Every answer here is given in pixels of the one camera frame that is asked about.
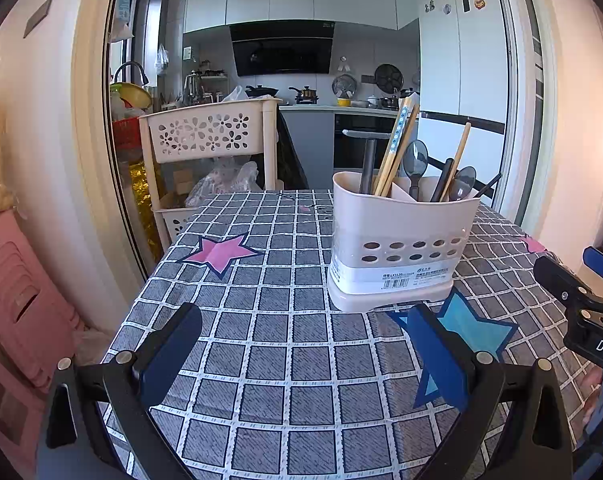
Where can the dark plastic utensil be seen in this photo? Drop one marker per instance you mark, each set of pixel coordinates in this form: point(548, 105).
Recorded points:
point(367, 170)

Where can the yellow green colander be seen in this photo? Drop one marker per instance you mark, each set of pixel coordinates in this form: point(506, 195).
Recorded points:
point(131, 94)

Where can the black round mould pan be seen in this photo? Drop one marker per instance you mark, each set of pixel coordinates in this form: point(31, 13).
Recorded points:
point(389, 77)

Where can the steel cooking pot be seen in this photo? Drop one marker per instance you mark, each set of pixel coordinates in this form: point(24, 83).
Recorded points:
point(305, 95)

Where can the black range hood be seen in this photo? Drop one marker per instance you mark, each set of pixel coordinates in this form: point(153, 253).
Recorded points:
point(281, 50)

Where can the beige flower-cutout storage cart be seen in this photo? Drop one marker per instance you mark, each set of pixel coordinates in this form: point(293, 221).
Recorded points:
point(201, 132)

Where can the crumpled plastic bag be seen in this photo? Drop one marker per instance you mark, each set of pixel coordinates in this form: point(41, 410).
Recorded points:
point(221, 185)

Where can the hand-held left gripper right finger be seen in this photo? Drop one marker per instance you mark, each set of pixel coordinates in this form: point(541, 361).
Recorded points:
point(439, 357)

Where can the pink plastic stool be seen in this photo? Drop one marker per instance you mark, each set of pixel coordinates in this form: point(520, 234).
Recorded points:
point(21, 300)

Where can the white wall cabinets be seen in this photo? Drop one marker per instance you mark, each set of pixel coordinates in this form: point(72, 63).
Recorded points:
point(291, 0)

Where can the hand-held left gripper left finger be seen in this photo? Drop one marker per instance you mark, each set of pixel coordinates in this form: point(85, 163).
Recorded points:
point(171, 355)

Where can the person's right hand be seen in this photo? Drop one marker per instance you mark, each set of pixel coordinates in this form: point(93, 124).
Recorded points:
point(594, 390)

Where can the black built-in oven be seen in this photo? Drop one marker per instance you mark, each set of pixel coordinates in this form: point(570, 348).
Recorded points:
point(351, 152)

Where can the round metal steamer rack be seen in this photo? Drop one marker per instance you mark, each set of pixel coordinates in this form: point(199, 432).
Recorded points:
point(344, 86)

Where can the beige plastic utensil holder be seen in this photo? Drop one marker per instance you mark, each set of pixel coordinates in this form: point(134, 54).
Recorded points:
point(371, 220)

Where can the curved kitchen faucet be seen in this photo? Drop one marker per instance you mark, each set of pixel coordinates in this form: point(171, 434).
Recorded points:
point(129, 65)

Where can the black wok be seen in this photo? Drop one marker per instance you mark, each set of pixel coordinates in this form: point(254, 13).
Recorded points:
point(261, 91)

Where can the grey checkered star tablecloth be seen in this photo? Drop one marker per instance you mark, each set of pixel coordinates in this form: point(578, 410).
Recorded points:
point(281, 360)

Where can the clear plastic bag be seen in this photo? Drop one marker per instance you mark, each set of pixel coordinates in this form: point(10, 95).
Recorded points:
point(235, 95)

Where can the gold foil bag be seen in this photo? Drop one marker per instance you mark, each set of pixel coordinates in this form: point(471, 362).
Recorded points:
point(144, 200)

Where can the red plastic basket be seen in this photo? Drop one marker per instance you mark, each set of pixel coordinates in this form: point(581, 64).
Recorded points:
point(129, 132)

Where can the white refrigerator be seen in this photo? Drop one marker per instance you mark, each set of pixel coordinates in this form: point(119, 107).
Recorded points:
point(461, 60)

